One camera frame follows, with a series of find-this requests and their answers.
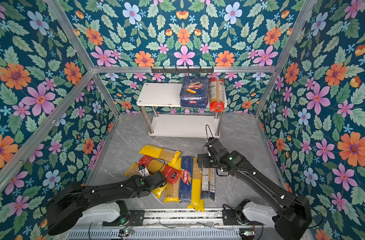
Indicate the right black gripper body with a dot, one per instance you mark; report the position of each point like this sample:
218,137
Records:
208,161

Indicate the red spaghetti bag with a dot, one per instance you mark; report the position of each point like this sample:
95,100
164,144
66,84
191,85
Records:
171,174

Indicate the red-edged spaghetti bag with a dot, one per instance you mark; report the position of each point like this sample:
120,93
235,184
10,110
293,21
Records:
217,96

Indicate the blue Barilla pasta bag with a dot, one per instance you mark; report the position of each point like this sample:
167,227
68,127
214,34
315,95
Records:
194,92

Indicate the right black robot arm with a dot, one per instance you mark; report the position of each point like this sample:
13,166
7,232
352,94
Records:
290,215

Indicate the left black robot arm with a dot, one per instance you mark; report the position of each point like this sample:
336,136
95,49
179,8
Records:
67,207

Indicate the white two-tier shelf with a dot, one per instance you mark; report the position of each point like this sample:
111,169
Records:
157,95

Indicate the yellow spaghetti bag upright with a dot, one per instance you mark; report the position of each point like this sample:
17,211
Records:
172,192

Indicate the yellow spaghetti bag top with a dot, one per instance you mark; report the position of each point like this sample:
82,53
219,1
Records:
170,156

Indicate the clear spaghetti bag label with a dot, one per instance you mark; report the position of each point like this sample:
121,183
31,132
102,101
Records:
208,184

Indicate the blue Barilla spaghetti box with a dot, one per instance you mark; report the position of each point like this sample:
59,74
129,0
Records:
186,179

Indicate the yellow spaghetti bag long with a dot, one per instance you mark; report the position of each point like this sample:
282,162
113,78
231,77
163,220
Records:
196,202

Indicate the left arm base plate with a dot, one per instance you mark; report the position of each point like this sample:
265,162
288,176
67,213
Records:
133,218

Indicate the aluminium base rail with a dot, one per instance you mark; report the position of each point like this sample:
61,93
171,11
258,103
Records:
175,224

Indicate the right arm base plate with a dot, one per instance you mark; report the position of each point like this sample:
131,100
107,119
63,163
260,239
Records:
230,217

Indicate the metal hook rail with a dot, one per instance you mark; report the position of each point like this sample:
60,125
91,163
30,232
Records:
182,70

